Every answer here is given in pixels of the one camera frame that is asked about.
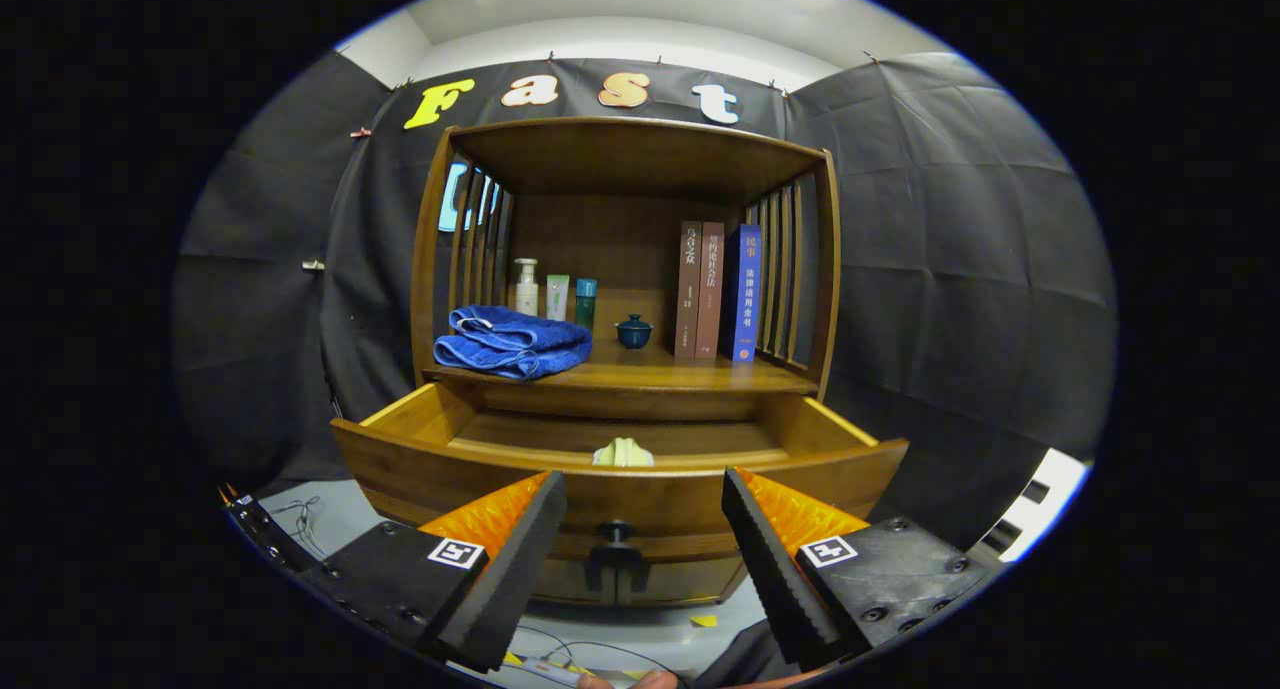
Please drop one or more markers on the wooden cabinet door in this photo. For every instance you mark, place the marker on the wooden cabinet door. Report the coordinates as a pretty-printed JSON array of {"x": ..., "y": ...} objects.
[
  {"x": 560, "y": 581},
  {"x": 690, "y": 579}
]

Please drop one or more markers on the pale green and white sponge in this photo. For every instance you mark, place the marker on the pale green and white sponge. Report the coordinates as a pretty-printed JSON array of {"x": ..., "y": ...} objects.
[{"x": 622, "y": 455}]

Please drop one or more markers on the folded blue towel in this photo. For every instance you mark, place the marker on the folded blue towel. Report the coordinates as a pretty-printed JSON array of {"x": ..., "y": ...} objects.
[{"x": 510, "y": 344}]

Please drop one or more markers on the black backdrop cloth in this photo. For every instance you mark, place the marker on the black backdrop cloth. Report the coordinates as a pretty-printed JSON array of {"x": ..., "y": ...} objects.
[{"x": 950, "y": 269}]

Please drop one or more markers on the white board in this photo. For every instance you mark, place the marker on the white board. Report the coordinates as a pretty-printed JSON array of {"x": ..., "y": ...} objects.
[{"x": 1060, "y": 479}]

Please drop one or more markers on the teal bottle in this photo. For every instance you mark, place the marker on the teal bottle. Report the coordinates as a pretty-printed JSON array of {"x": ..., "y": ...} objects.
[{"x": 585, "y": 307}]

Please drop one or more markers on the yellow sticky note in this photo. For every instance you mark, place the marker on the yellow sticky note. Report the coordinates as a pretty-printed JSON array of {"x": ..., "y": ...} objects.
[{"x": 703, "y": 621}]

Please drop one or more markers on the wooden drawer with black knob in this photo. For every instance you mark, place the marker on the wooden drawer with black knob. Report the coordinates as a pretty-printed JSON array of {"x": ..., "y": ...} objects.
[{"x": 650, "y": 499}]

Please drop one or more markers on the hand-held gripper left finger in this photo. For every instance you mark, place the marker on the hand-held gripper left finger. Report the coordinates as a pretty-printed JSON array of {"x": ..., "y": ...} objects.
[{"x": 520, "y": 569}]

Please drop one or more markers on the brown wooden cabinet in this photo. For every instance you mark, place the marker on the brown wooden cabinet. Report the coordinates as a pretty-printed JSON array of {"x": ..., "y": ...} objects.
[{"x": 620, "y": 159}]

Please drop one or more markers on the white pump bottle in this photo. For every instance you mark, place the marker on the white pump bottle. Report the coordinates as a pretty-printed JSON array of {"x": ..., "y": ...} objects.
[{"x": 526, "y": 294}]

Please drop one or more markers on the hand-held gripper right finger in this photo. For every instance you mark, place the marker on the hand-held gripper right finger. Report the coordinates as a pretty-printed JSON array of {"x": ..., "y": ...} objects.
[{"x": 770, "y": 569}]

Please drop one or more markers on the reddish brown book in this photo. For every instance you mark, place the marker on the reddish brown book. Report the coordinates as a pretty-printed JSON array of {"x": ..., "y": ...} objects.
[{"x": 710, "y": 289}]

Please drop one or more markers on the wooden countertop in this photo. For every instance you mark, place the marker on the wooden countertop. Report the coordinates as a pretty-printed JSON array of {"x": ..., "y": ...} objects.
[{"x": 680, "y": 374}]

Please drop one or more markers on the blue book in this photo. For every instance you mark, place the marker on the blue book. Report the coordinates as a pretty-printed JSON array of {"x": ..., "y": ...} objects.
[{"x": 746, "y": 294}]

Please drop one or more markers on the dark brown book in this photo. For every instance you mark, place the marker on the dark brown book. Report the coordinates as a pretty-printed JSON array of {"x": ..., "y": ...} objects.
[{"x": 688, "y": 289}]

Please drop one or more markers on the white and green tube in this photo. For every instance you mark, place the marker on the white and green tube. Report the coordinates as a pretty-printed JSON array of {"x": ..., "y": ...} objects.
[{"x": 557, "y": 299}]

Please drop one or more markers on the dark blue lidded teacup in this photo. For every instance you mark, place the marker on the dark blue lidded teacup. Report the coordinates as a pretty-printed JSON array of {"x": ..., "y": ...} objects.
[{"x": 634, "y": 334}]

